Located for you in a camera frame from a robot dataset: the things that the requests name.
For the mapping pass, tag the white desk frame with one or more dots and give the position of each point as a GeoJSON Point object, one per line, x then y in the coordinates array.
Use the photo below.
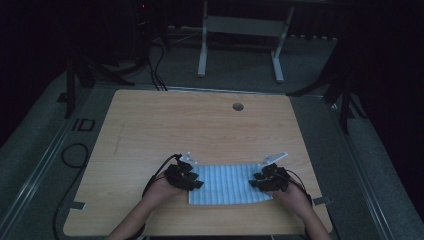
{"type": "Point", "coordinates": [245, 26]}

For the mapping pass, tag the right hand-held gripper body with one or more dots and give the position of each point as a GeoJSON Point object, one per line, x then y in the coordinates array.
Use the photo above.
{"type": "Point", "coordinates": [275, 178]}

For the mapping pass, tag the blue striped towel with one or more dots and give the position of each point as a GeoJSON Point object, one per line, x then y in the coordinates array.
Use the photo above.
{"type": "Point", "coordinates": [230, 185]}

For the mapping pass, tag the metal floor rail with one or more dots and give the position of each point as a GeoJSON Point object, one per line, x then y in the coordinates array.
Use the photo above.
{"type": "Point", "coordinates": [363, 186]}
{"type": "Point", "coordinates": [30, 186]}

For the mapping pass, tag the black metal stand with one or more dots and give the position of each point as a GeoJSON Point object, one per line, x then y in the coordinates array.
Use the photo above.
{"type": "Point", "coordinates": [345, 100]}
{"type": "Point", "coordinates": [70, 86]}

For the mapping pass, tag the grey table grommet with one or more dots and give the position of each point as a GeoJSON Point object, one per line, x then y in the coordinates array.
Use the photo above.
{"type": "Point", "coordinates": [238, 107]}

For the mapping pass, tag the grey tape piece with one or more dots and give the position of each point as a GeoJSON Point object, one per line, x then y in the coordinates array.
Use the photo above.
{"type": "Point", "coordinates": [322, 200]}
{"type": "Point", "coordinates": [77, 205]}

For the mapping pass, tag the person's left hand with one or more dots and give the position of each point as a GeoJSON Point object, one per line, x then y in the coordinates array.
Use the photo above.
{"type": "Point", "coordinates": [160, 191]}

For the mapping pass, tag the person's right hand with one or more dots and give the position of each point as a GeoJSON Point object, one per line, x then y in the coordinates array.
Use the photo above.
{"type": "Point", "coordinates": [293, 198]}

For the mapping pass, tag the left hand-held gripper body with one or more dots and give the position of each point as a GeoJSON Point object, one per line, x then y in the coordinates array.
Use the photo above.
{"type": "Point", "coordinates": [178, 175]}

